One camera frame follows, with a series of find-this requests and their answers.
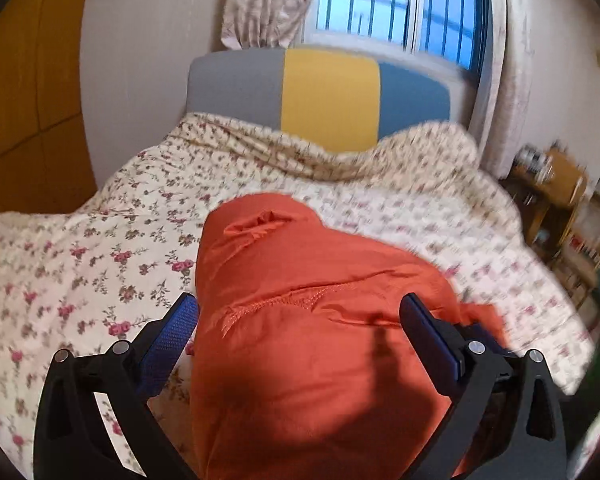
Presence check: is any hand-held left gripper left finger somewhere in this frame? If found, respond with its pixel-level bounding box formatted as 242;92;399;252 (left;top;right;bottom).
32;291;201;480

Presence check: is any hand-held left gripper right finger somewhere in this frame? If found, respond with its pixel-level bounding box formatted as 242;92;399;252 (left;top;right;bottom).
399;292;568;480

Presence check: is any orange padded jacket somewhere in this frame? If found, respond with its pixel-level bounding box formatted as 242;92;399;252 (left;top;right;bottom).
189;192;511;480

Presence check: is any floral bedspread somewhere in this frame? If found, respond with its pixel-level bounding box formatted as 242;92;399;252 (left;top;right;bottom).
0;110;598;480

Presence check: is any wooden shelf unit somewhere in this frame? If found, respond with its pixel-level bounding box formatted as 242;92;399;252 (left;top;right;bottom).
505;142;600;306

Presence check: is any grey yellow blue headboard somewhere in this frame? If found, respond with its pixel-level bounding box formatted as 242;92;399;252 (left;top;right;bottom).
186;45;453;153

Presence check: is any long floral curtain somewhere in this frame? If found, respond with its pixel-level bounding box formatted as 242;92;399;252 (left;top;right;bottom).
467;0;536;176

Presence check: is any yellow wooden wardrobe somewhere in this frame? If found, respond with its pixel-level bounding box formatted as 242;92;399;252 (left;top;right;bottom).
0;0;98;226

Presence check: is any short floral curtain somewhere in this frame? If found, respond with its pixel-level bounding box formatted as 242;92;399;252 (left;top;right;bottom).
220;0;326;51

